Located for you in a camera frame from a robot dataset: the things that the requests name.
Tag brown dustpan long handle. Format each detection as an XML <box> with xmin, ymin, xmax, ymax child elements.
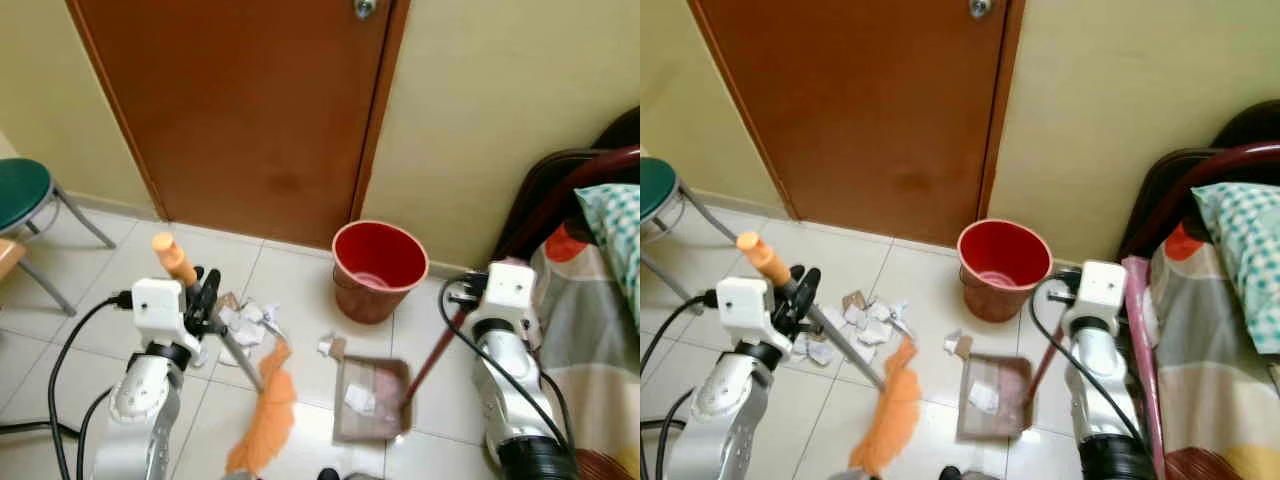
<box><xmin>956</xmin><ymin>315</ymin><xmax>1069</xmax><ymax>442</ymax></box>
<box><xmin>332</xmin><ymin>300</ymin><xmax>477</xmax><ymax>445</ymax></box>

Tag grey orange patterned bed sheet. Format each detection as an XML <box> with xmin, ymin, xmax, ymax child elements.
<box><xmin>528</xmin><ymin>225</ymin><xmax>641</xmax><ymax>480</ymax></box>
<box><xmin>1122</xmin><ymin>225</ymin><xmax>1280</xmax><ymax>480</ymax></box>

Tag dark red bed headboard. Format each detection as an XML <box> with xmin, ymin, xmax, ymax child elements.
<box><xmin>1117</xmin><ymin>98</ymin><xmax>1280</xmax><ymax>263</ymax></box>
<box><xmin>495</xmin><ymin>105</ymin><xmax>641</xmax><ymax>263</ymax></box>

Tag green checked pillow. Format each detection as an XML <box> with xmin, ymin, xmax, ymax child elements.
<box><xmin>1190</xmin><ymin>182</ymin><xmax>1280</xmax><ymax>355</ymax></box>
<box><xmin>575</xmin><ymin>183</ymin><xmax>641</xmax><ymax>326</ymax></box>

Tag green seat metal stool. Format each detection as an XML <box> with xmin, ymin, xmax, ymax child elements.
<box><xmin>0</xmin><ymin>158</ymin><xmax>117</xmax><ymax>317</ymax></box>
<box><xmin>640</xmin><ymin>157</ymin><xmax>743</xmax><ymax>316</ymax></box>

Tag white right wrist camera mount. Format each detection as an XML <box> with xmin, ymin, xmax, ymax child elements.
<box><xmin>1078</xmin><ymin>260</ymin><xmax>1129</xmax><ymax>320</ymax></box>
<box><xmin>483</xmin><ymin>260</ymin><xmax>537</xmax><ymax>322</ymax></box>

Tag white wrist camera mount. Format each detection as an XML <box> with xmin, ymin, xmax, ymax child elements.
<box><xmin>483</xmin><ymin>260</ymin><xmax>537</xmax><ymax>322</ymax></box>
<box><xmin>1078</xmin><ymin>260</ymin><xmax>1129</xmax><ymax>320</ymax></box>
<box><xmin>716</xmin><ymin>276</ymin><xmax>777</xmax><ymax>347</ymax></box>
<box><xmin>131</xmin><ymin>278</ymin><xmax>189</xmax><ymax>347</ymax></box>

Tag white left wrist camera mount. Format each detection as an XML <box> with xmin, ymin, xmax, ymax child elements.
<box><xmin>716</xmin><ymin>276</ymin><xmax>777</xmax><ymax>347</ymax></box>
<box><xmin>131</xmin><ymin>278</ymin><xmax>189</xmax><ymax>347</ymax></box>

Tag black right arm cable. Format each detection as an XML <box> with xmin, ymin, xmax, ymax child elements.
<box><xmin>1029</xmin><ymin>271</ymin><xmax>1151</xmax><ymax>453</ymax></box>
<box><xmin>438</xmin><ymin>274</ymin><xmax>573</xmax><ymax>463</ymax></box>

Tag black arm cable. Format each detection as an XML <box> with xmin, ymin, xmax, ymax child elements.
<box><xmin>47</xmin><ymin>290</ymin><xmax>136</xmax><ymax>480</ymax></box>
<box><xmin>74</xmin><ymin>388</ymin><xmax>114</xmax><ymax>480</ymax></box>
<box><xmin>1029</xmin><ymin>271</ymin><xmax>1151</xmax><ymax>453</ymax></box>
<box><xmin>650</xmin><ymin>388</ymin><xmax>703</xmax><ymax>480</ymax></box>
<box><xmin>438</xmin><ymin>274</ymin><xmax>573</xmax><ymax>463</ymax></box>
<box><xmin>640</xmin><ymin>289</ymin><xmax>721</xmax><ymax>377</ymax></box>

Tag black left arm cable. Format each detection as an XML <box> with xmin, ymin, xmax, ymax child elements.
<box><xmin>47</xmin><ymin>290</ymin><xmax>136</xmax><ymax>480</ymax></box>
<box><xmin>650</xmin><ymin>388</ymin><xmax>703</xmax><ymax>480</ymax></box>
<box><xmin>74</xmin><ymin>388</ymin><xmax>114</xmax><ymax>480</ymax></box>
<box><xmin>640</xmin><ymin>289</ymin><xmax>721</xmax><ymax>377</ymax></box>

